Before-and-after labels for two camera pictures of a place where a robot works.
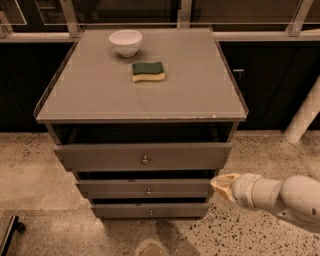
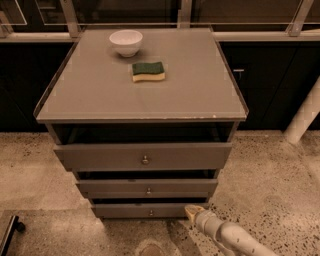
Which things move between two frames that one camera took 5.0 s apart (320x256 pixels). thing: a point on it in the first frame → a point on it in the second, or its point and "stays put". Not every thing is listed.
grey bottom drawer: [153, 210] stays put
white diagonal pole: [305, 115] stays put
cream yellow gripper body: [241, 189] → [202, 218]
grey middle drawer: [145, 189] stays put
